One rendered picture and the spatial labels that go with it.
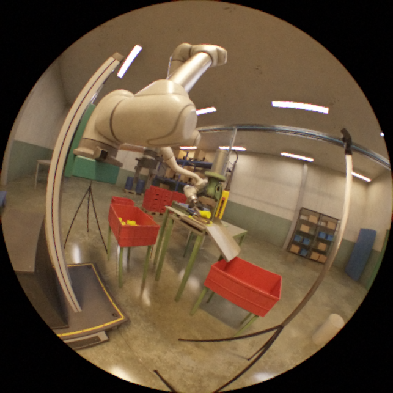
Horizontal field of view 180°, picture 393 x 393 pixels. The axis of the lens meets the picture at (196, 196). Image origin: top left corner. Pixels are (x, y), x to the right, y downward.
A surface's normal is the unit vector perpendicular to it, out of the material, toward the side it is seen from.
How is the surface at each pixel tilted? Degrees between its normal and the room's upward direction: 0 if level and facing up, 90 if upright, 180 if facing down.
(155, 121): 123
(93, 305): 0
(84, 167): 90
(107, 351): 0
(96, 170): 90
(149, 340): 0
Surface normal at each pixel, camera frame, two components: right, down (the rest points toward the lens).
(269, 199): -0.62, -0.15
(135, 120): -0.21, 0.51
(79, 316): 0.29, -0.95
